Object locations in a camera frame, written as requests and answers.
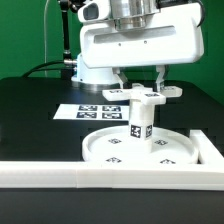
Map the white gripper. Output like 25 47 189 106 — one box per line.
78 0 204 90

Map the white cross-shaped table base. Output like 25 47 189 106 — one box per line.
102 85 182 105

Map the white round table top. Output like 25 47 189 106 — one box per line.
82 125 199 165

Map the white marker sheet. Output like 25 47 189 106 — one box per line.
54 104 129 121

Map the white L-shaped fence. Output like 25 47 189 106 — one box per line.
0 130 224 191

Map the black cable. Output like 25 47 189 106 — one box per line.
21 60 73 79

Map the white thin cable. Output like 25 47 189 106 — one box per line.
43 0 52 78

